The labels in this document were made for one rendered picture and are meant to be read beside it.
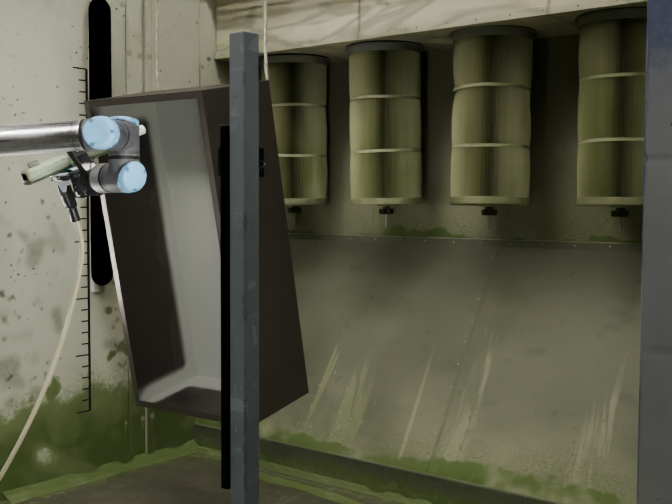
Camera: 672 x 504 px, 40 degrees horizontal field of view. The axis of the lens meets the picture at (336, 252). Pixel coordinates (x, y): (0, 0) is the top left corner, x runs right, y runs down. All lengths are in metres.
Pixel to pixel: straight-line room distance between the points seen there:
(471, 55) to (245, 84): 1.91
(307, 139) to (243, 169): 2.44
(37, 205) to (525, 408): 2.16
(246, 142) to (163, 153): 1.75
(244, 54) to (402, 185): 2.14
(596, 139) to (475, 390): 1.14
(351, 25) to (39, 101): 1.38
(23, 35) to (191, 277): 1.20
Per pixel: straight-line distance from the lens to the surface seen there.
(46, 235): 4.07
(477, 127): 3.82
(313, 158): 4.51
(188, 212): 3.76
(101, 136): 2.64
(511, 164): 3.82
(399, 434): 3.99
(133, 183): 2.77
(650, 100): 1.95
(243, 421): 2.12
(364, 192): 4.14
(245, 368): 2.09
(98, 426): 4.33
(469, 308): 4.10
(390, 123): 4.12
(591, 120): 3.62
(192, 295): 3.87
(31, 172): 2.97
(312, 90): 4.53
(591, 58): 3.66
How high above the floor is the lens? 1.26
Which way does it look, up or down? 3 degrees down
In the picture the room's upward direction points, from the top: straight up
